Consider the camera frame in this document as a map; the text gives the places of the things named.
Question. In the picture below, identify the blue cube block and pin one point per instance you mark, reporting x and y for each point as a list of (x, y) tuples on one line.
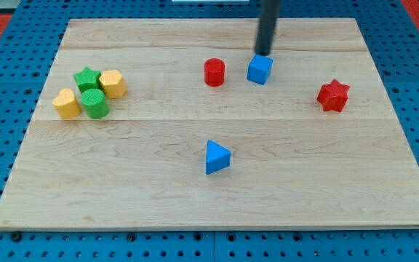
[(259, 69)]

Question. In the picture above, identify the blue triangle block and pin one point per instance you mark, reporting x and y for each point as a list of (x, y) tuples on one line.
[(217, 157)]

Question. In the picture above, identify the red cylinder block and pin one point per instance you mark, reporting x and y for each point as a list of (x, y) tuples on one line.
[(214, 72)]

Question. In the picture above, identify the wooden board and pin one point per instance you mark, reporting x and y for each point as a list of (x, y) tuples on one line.
[(152, 125)]

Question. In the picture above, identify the yellow hexagon block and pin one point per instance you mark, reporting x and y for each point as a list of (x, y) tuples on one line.
[(113, 84)]

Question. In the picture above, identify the green cylinder block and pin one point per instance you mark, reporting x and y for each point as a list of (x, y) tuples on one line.
[(94, 103)]

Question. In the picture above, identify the red star block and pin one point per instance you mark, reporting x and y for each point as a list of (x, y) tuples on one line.
[(333, 96)]

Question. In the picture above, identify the green star block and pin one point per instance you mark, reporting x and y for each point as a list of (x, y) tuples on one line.
[(87, 79)]

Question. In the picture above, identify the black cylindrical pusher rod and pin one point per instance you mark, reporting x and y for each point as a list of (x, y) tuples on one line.
[(269, 14)]

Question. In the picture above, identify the yellow heart block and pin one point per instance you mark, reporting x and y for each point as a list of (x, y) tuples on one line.
[(66, 104)]

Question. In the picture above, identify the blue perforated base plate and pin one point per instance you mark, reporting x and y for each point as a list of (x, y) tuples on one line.
[(28, 48)]

